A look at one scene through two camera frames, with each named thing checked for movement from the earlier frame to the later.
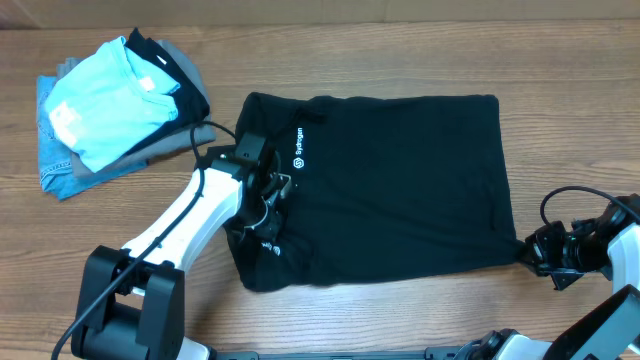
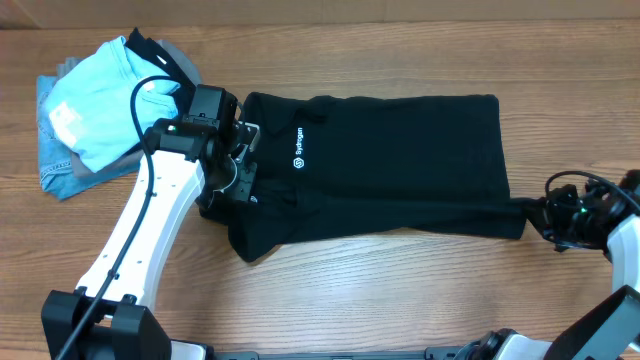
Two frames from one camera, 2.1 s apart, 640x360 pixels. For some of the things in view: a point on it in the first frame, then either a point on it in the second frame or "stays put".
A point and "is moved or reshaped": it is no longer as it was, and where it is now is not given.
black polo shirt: (380, 186) is moved or reshaped
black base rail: (432, 353) stays put
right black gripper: (540, 246) to (553, 205)
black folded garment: (192, 104) stays put
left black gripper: (273, 207) to (242, 188)
